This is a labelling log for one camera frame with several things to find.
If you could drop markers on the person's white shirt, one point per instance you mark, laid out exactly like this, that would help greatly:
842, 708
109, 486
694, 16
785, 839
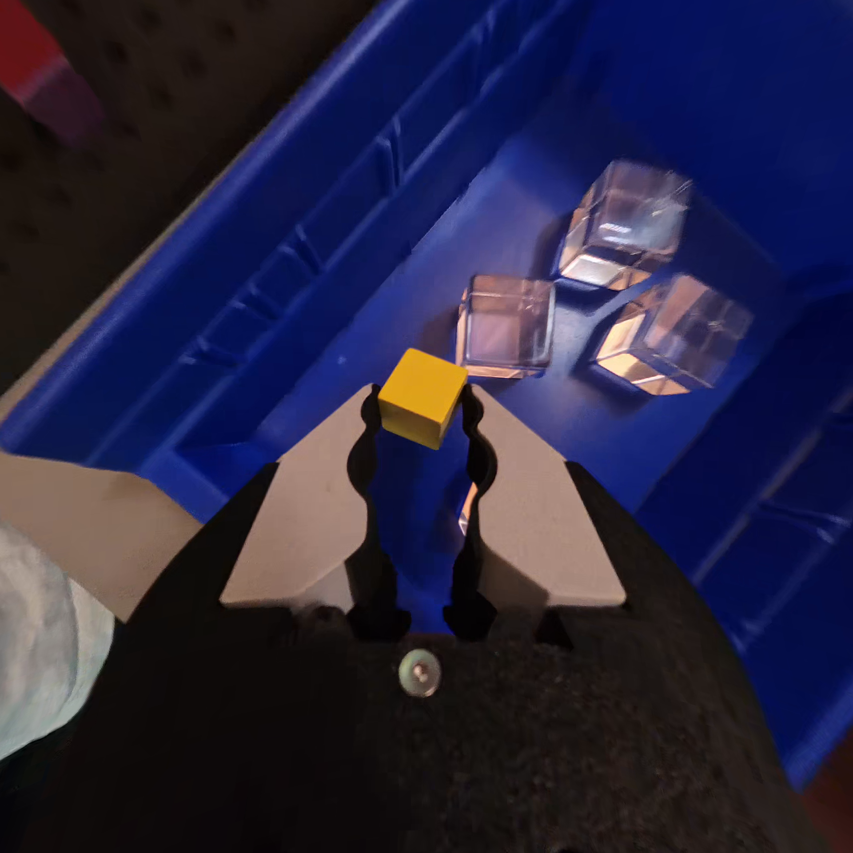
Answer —
40, 633

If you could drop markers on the yellow cube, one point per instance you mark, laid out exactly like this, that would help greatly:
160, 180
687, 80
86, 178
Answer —
416, 400

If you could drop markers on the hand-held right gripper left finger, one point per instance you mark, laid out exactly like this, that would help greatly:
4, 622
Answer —
300, 533

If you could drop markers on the blue plastic bin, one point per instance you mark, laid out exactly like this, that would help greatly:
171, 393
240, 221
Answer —
666, 86

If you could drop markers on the black perforated mat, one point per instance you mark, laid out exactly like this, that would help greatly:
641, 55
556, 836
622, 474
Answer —
166, 100

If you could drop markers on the red block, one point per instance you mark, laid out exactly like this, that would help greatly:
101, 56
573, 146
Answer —
33, 60

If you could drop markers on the clear acrylic cube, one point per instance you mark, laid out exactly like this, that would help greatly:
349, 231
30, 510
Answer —
673, 333
623, 223
466, 514
508, 326

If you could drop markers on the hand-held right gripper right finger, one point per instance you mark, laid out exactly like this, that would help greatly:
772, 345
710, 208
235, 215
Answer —
540, 533

